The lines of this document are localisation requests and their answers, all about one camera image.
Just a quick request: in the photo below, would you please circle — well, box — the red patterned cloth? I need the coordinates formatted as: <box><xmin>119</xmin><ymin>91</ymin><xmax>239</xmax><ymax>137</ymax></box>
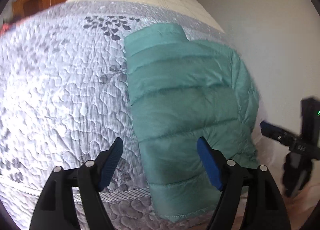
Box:
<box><xmin>0</xmin><ymin>15</ymin><xmax>26</xmax><ymax>35</ymax></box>

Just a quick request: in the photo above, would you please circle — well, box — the grey floral quilted bedspread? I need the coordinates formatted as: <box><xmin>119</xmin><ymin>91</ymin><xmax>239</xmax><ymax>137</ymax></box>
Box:
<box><xmin>1</xmin><ymin>1</ymin><xmax>232</xmax><ymax>229</ymax></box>

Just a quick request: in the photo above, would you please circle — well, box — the teal puffer jacket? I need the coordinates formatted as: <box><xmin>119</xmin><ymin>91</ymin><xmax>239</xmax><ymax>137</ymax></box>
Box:
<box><xmin>124</xmin><ymin>23</ymin><xmax>259</xmax><ymax>222</ymax></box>

